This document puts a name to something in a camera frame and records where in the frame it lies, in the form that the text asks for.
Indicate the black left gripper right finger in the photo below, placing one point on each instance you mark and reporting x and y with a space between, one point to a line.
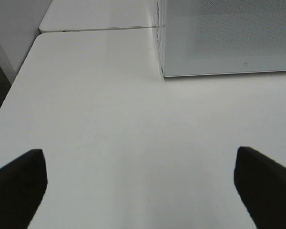
261 185

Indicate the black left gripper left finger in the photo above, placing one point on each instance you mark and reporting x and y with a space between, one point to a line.
23 183

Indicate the white microwave oven body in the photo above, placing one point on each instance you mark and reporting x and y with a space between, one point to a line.
159 22

